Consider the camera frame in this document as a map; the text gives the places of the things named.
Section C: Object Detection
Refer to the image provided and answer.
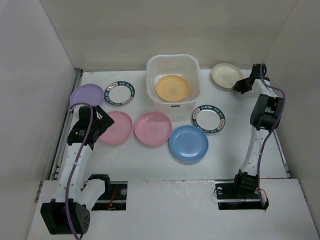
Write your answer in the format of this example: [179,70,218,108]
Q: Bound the cream plate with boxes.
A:
[211,63,244,90]

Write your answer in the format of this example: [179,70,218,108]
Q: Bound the yellow orange plate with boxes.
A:
[156,75,191,102]

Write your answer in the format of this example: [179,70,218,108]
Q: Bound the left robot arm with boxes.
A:
[40,103,115,240]

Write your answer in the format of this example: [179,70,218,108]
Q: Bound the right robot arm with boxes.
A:
[231,63,286,201]

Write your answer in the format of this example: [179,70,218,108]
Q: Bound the white plastic bin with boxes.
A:
[146,54,204,119]

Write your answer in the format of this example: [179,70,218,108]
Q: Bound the left pink plate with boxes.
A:
[98,111,133,145]

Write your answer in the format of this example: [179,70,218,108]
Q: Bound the pink plate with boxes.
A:
[134,111,173,146]
[98,111,133,145]

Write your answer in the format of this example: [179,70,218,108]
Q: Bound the purple plate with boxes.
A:
[69,84,104,106]

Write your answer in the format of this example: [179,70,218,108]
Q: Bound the left green-rimmed white plate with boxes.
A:
[104,81,136,106]

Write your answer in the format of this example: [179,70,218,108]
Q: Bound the green-rimmed white plate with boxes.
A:
[104,81,136,106]
[191,104,226,134]

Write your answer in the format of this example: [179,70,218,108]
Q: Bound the right green-rimmed white plate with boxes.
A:
[191,104,226,134]

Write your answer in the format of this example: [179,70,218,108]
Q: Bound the right pink plate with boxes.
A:
[134,111,173,146]

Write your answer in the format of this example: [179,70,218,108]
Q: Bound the blue plate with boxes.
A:
[169,125,209,165]

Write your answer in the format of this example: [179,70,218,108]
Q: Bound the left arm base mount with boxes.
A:
[92,181,128,211]

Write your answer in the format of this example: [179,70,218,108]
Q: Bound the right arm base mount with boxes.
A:
[213,180,270,211]

